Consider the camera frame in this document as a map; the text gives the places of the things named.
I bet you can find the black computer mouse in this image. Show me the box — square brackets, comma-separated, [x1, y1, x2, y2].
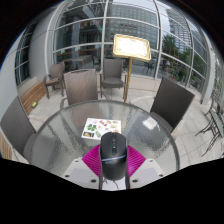
[99, 131, 129, 182]

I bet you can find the gold framed sign stand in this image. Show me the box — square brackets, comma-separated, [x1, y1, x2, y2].
[112, 33, 152, 104]

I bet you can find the grey wicker chair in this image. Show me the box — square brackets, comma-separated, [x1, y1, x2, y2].
[59, 68, 108, 109]
[43, 61, 66, 99]
[0, 95, 38, 161]
[99, 58, 128, 99]

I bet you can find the metal outdoor table set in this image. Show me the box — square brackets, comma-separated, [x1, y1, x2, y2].
[194, 98, 224, 158]

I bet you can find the dark wicker chair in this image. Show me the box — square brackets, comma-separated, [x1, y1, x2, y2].
[149, 77, 196, 134]

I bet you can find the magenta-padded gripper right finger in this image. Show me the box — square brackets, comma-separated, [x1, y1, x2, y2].
[124, 144, 166, 190]

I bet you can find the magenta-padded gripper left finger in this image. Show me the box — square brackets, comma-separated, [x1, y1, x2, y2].
[63, 143, 103, 190]

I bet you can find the colourful picture menu card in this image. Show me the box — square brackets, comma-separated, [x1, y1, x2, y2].
[81, 117, 122, 140]

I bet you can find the wooden slatted bench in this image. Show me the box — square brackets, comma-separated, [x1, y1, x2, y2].
[0, 79, 47, 159]

